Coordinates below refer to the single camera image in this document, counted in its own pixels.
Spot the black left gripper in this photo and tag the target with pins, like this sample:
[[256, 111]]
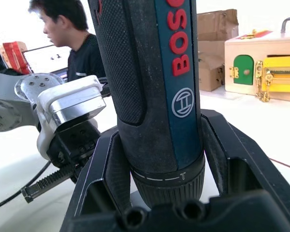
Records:
[[75, 142]]

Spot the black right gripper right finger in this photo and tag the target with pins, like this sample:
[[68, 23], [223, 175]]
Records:
[[241, 154]]

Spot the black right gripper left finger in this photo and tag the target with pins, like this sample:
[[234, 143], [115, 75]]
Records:
[[111, 169]]

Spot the blue black electric screwdriver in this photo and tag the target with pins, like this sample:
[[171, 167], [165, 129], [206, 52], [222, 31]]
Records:
[[145, 96]]

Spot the wooden latch busy box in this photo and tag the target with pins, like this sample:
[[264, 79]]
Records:
[[241, 52]]

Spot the red printed box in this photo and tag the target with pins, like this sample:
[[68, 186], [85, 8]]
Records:
[[14, 55]]

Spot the open brown cardboard box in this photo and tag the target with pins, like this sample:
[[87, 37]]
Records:
[[217, 24]]

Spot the person in black shirt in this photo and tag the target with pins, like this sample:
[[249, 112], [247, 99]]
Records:
[[84, 58]]

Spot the dark framed monitor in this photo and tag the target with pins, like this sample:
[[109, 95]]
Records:
[[50, 60]]

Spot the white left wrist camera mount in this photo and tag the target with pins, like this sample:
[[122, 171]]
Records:
[[70, 91]]

